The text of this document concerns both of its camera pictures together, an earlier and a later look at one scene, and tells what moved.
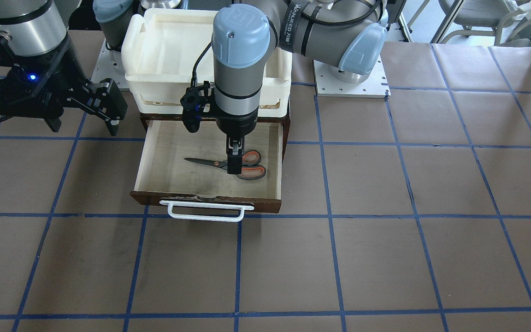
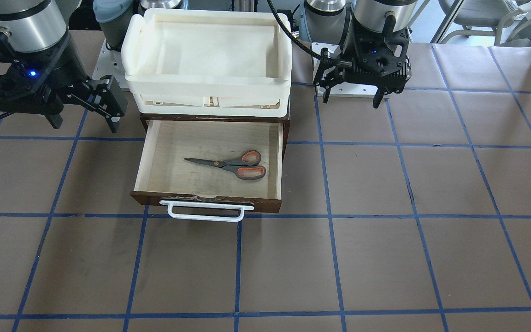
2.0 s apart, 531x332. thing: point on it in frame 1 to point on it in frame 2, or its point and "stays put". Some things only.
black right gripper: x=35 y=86 stays put
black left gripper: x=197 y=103 to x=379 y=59
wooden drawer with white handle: x=194 y=191 stays put
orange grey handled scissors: x=250 y=170 stays put
